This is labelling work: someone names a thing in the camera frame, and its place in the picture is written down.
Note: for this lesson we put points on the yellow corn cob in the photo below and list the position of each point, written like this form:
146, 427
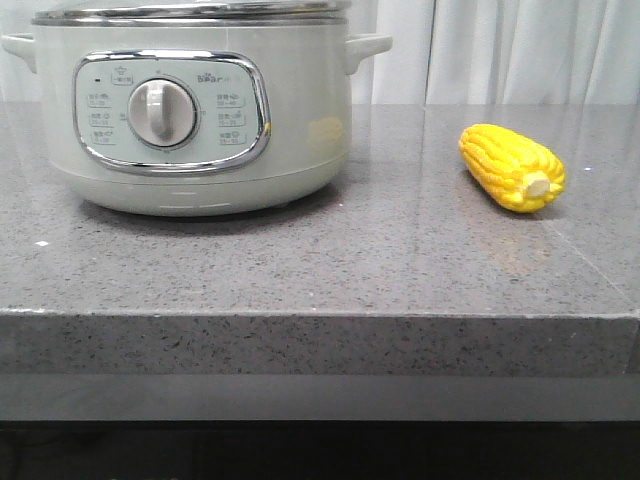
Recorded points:
518, 173

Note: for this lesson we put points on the glass pot lid steel rim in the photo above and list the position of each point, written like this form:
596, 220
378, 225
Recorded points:
189, 13

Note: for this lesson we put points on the pale green electric cooking pot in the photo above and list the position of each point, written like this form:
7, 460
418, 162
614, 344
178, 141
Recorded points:
273, 105

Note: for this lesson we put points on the grey round control knob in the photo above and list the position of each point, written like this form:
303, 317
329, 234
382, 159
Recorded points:
162, 113

